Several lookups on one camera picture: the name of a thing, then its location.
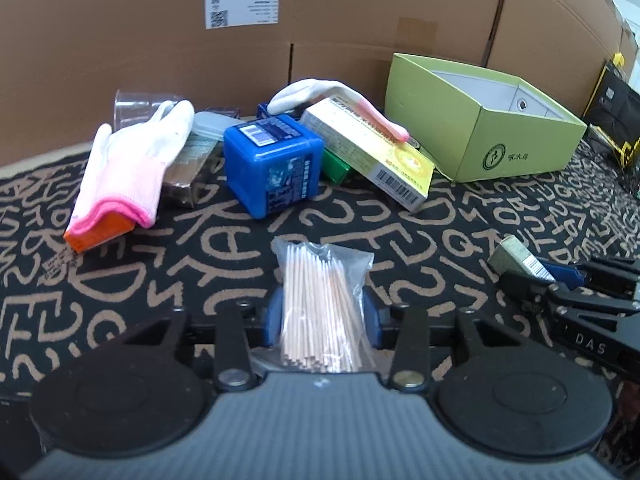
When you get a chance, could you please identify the yellow white medicine box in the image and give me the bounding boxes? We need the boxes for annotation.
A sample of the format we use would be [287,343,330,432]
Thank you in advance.
[299,96,437,212]

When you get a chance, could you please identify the black patterned mat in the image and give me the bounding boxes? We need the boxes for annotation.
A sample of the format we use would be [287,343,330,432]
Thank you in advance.
[0,140,640,461]

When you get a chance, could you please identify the large brown cardboard box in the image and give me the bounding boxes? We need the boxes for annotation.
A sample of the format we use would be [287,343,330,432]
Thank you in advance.
[0,0,516,156]

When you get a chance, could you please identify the white shipping label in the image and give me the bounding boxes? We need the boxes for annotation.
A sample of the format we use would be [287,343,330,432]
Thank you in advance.
[204,0,280,30]

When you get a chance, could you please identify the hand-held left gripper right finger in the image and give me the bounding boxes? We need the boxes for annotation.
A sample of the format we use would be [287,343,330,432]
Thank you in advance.
[361,290,532,394]

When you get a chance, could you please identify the bag of cotton swabs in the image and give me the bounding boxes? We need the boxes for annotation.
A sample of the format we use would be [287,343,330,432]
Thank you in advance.
[252,237,376,376]

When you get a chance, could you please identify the black yellow box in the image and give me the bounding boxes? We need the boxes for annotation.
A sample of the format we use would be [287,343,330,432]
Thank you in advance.
[582,52,640,171]

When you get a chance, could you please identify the orange box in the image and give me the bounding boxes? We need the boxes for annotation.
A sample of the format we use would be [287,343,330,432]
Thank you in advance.
[63,207,136,253]

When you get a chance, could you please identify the green cardboard box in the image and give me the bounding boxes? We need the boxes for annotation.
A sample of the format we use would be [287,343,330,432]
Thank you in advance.
[385,53,588,184]

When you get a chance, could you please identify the clear plastic cup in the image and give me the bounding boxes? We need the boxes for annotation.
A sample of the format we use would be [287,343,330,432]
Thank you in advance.
[112,89,186,133]

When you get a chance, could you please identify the small green box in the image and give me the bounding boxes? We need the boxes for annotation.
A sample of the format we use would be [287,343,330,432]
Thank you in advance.
[320,147,357,184]

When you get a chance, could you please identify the small olive barcode box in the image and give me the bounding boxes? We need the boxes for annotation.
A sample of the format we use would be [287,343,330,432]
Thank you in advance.
[487,235,556,283]

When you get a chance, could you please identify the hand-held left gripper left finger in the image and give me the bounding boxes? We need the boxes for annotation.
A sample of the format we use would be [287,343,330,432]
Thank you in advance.
[107,287,287,394]

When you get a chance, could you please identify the white pink work glove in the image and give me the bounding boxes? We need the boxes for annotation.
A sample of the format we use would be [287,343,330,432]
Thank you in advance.
[267,78,411,143]
[67,100,196,236]

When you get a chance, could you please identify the round clear lidded container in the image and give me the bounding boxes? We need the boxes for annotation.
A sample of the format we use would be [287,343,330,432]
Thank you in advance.
[190,111,240,142]

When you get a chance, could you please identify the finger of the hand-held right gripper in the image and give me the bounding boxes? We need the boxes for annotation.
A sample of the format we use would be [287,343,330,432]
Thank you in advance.
[542,256,640,302]
[500,272,640,378]

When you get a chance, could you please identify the blue plastic cube box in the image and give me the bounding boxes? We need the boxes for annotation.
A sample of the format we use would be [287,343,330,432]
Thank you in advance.
[223,114,325,220]

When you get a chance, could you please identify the clear box with dark contents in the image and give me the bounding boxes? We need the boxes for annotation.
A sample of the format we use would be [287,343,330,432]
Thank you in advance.
[162,135,226,209]

